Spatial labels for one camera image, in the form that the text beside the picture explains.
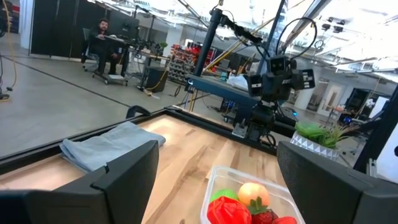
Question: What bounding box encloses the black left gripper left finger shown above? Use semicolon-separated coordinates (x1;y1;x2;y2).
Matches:
54;139;160;224

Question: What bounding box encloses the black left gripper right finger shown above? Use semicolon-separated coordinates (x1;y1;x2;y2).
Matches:
276;141;374;224

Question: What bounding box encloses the pale orange plastic peach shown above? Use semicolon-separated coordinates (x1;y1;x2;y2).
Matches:
238;182;271;208

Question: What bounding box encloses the clear plastic tupperware container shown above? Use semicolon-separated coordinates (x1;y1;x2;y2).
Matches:
200;165;307;224

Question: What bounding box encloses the glossy red plastic fruit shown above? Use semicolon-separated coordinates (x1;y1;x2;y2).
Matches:
206;195;252;224

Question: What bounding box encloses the green textured plastic lime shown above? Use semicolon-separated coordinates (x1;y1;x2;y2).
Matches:
210;188;239;203

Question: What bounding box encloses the white plastic bag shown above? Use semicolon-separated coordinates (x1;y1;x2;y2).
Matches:
226;74;249;91

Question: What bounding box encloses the blue folded cloth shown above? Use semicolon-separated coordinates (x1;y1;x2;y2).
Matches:
58;121;167;174

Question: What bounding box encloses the grey workstation desk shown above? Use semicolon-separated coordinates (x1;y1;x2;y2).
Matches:
185;73;261;110

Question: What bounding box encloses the black pole with boom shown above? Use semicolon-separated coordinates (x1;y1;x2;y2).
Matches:
193;7;264;78

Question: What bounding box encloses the rack of red bins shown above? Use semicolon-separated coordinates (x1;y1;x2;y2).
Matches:
169;43;215;85

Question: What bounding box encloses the black rolling desk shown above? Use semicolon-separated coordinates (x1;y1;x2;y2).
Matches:
81;27;141;86

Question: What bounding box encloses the black box on floor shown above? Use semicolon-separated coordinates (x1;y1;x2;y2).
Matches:
144;66;170;93

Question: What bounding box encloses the person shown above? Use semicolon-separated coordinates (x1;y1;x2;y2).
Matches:
88;17;121;75

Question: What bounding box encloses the black computer monitor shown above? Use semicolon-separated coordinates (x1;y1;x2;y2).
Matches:
108;12;141;40

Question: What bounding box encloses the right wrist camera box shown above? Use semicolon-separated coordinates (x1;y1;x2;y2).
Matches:
269;55;289;76

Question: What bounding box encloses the black right camera cable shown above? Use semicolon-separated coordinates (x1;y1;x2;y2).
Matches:
275;17;318;60

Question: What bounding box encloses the black aluminium rig frame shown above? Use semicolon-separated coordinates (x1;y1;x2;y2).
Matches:
0;86;398;175

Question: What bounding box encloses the black partition wall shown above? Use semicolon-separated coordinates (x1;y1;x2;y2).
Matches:
30;0;109;60

